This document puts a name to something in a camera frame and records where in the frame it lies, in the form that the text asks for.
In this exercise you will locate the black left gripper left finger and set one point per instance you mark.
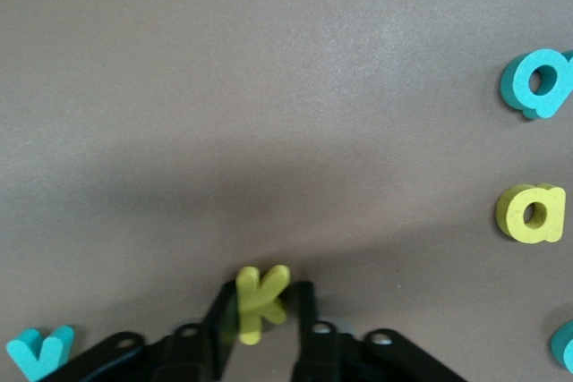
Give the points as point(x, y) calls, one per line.
point(179, 355)

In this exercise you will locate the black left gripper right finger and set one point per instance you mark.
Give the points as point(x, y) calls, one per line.
point(322, 355)

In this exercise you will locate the yellow foam letter k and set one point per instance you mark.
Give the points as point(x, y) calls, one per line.
point(259, 297)

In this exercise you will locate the teal foam letter y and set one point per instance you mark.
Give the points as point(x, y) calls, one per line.
point(36, 366)

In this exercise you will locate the yellow letter D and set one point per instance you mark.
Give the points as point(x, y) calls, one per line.
point(510, 216)

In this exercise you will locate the teal foam letter c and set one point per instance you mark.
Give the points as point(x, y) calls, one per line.
point(564, 346)

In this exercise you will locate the teal foam letter p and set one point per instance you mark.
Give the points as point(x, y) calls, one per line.
point(521, 95)

